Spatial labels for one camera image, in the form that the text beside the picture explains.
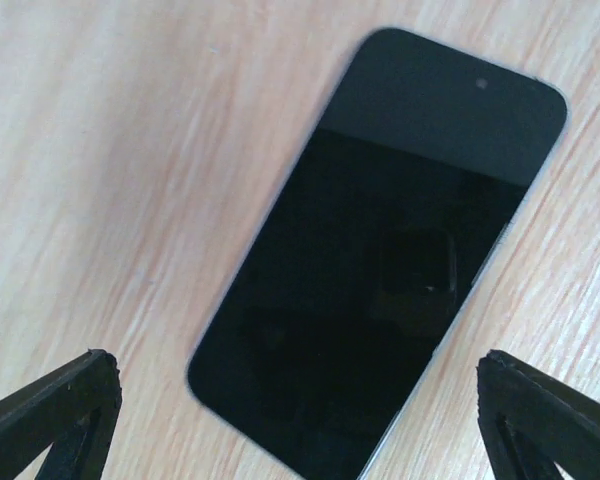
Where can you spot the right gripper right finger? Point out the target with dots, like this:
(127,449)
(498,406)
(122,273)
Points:
(534,426)

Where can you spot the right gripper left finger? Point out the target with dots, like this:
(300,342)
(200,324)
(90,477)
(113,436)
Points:
(71,413)

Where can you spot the white-edged black phone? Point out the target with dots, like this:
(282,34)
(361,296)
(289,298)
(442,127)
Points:
(415,169)

